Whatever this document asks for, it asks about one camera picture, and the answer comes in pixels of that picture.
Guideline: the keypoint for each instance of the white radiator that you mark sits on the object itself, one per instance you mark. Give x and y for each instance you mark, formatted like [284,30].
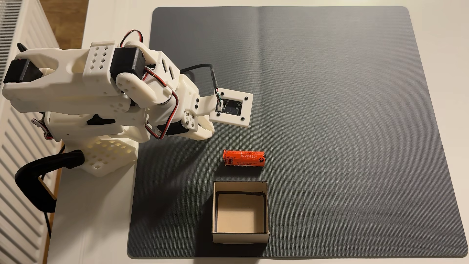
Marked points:
[18,227]

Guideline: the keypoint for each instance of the red candy roll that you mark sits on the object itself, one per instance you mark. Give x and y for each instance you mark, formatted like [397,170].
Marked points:
[243,158]

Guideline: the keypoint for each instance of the white square camera mount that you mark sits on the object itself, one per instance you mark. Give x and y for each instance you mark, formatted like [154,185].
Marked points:
[234,120]

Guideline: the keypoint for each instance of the grey textured mat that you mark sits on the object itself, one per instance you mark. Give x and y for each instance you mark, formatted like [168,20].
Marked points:
[348,128]

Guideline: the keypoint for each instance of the open cardboard box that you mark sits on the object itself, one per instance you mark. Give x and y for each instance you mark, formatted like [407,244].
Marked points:
[240,216]

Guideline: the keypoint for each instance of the black table clamp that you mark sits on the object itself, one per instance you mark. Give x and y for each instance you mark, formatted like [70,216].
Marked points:
[29,179]

